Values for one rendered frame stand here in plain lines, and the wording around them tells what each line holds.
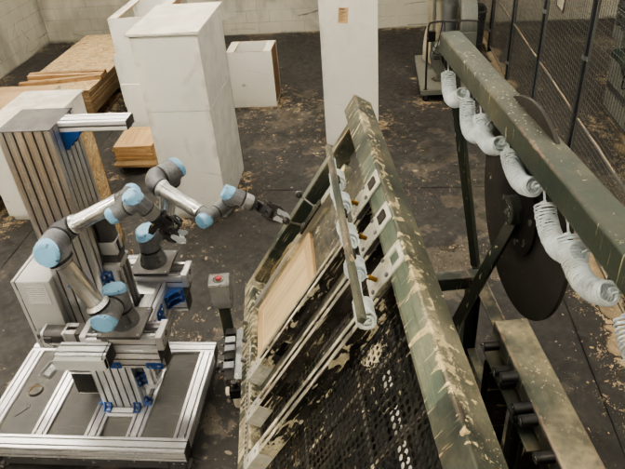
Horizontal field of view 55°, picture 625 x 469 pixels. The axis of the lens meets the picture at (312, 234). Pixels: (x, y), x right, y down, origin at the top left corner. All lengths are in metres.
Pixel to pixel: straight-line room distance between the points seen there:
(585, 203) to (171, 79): 4.06
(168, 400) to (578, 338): 2.75
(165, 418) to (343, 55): 4.12
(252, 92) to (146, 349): 5.30
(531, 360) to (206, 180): 4.22
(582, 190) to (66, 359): 2.48
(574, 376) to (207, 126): 3.41
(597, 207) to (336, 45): 5.02
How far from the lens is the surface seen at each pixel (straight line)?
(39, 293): 3.39
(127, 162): 6.87
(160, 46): 5.17
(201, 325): 4.63
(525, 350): 1.81
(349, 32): 6.42
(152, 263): 3.49
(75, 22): 12.10
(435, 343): 1.59
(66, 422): 4.02
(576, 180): 1.79
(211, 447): 3.88
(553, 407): 1.69
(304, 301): 2.57
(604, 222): 1.63
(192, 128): 5.37
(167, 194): 3.05
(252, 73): 7.93
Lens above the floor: 3.05
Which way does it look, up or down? 35 degrees down
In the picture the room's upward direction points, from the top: 5 degrees counter-clockwise
